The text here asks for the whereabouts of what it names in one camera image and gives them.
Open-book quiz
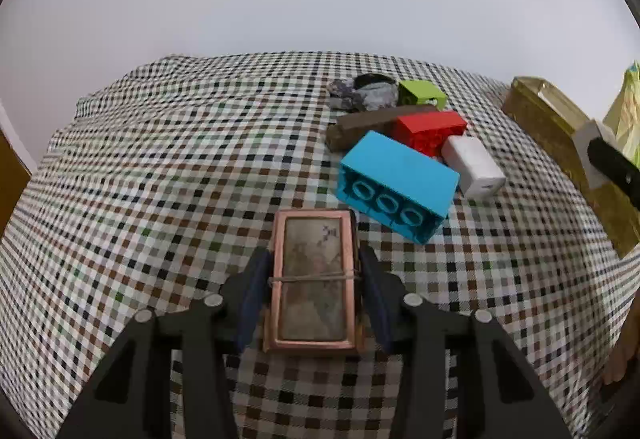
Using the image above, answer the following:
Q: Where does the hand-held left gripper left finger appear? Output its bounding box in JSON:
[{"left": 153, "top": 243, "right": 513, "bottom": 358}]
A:
[{"left": 60, "top": 246, "right": 275, "bottom": 439}]

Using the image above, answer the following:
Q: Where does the red building block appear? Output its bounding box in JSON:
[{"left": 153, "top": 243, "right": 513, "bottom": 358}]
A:
[{"left": 391, "top": 110, "right": 468, "bottom": 158}]

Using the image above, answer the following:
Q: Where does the gold tin box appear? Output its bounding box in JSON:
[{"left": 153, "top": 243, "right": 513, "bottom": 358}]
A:
[{"left": 501, "top": 76, "right": 640, "bottom": 260}]

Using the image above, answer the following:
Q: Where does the brown wooden comb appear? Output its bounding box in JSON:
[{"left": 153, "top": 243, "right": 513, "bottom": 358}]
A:
[{"left": 327, "top": 105, "right": 441, "bottom": 152}]

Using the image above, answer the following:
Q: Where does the checked tablecloth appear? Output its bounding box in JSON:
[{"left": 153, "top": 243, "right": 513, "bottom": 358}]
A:
[{"left": 0, "top": 51, "right": 640, "bottom": 439}]

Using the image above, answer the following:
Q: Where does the green building block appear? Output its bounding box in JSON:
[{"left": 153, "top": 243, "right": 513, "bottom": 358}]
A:
[{"left": 397, "top": 80, "right": 447, "bottom": 112}]

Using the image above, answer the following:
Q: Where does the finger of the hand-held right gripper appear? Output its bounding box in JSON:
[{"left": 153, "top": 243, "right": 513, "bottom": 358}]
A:
[{"left": 587, "top": 138, "right": 640, "bottom": 210}]

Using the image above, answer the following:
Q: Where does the dark grey stone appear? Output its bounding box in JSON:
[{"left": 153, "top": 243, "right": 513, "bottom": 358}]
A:
[{"left": 327, "top": 79, "right": 362, "bottom": 112}]

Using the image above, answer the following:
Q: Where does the brown wooden door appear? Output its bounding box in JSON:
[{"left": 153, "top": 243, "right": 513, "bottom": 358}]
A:
[{"left": 0, "top": 129, "right": 33, "bottom": 240}]

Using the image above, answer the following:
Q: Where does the copper-framed pink card box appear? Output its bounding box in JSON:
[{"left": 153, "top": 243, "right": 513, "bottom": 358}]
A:
[{"left": 262, "top": 208, "right": 368, "bottom": 359}]

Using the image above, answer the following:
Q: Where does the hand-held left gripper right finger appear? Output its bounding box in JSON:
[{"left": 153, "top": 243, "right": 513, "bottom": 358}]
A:
[{"left": 358, "top": 245, "right": 572, "bottom": 439}]

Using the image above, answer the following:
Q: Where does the green and yellow cloth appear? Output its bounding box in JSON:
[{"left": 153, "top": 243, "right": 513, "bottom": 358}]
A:
[{"left": 602, "top": 60, "right": 640, "bottom": 170}]

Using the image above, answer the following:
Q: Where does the white charger adapter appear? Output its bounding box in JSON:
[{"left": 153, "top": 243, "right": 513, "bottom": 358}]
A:
[{"left": 441, "top": 135, "right": 507, "bottom": 200}]

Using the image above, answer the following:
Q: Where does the blue building block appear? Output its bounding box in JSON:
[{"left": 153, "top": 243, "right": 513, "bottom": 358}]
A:
[{"left": 336, "top": 130, "right": 461, "bottom": 246}]

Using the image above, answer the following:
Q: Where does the white paper sheet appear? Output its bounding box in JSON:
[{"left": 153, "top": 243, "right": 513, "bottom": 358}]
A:
[{"left": 572, "top": 119, "right": 618, "bottom": 190}]

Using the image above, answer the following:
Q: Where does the light grey stone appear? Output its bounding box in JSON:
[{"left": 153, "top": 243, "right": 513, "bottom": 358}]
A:
[{"left": 356, "top": 84, "right": 401, "bottom": 112}]

